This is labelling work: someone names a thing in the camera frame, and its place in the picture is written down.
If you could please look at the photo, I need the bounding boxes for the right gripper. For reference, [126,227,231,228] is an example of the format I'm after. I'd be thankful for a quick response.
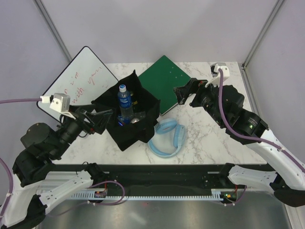
[173,77,226,126]

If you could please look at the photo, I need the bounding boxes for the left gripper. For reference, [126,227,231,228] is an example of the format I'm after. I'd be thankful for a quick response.
[51,104,114,158]

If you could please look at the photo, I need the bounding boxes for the water bottle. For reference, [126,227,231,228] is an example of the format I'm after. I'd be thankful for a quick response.
[118,84,133,124]
[131,117,142,124]

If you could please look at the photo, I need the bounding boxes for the black canvas bag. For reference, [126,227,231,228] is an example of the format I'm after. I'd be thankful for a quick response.
[91,71,160,151]

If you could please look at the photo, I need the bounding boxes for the green glass bottle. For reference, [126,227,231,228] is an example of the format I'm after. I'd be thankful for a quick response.
[130,92,139,109]

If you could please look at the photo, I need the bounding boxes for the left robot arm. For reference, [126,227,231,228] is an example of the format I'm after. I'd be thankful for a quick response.
[0,104,113,229]

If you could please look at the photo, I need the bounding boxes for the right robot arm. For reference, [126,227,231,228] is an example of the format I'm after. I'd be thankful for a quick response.
[173,78,305,208]

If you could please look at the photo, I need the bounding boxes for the white whiteboard red writing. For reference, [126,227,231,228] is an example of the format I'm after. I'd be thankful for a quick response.
[37,46,118,120]

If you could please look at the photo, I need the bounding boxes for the light blue headphones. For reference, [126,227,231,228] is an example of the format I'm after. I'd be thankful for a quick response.
[147,118,187,159]

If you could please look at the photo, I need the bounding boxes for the green ring binder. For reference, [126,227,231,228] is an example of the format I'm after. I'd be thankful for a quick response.
[139,55,190,115]

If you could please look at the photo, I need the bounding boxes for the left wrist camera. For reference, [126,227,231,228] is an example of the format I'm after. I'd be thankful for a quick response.
[40,93,76,119]

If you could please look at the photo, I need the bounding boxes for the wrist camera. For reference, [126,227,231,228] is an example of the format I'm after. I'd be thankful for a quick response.
[40,93,76,119]
[205,62,230,88]

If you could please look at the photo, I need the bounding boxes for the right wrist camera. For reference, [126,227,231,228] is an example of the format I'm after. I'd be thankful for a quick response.
[205,62,230,88]

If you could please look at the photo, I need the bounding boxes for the right corner frame post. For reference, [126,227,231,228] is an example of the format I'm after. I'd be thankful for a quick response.
[242,0,286,69]

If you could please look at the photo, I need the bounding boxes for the corner frame post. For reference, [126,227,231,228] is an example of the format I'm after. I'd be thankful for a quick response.
[242,0,286,69]
[33,0,72,62]

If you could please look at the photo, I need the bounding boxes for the white cable duct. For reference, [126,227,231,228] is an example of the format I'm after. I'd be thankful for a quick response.
[68,190,223,201]

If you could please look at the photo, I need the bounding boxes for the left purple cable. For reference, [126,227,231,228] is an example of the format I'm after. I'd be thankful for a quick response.
[0,96,46,218]

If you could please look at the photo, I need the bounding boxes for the left corner frame post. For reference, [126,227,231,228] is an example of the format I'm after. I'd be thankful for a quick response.
[33,0,72,62]

